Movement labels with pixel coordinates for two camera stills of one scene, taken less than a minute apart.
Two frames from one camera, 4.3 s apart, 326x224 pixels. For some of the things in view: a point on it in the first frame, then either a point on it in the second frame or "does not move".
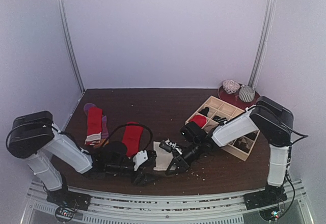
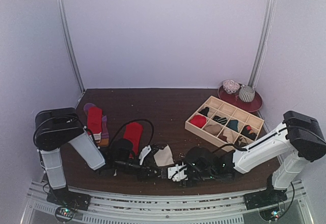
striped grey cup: (246, 93) does not move
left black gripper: (140, 180) → (144, 174)
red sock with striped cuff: (94, 123) does not move
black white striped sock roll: (219, 119) does not move
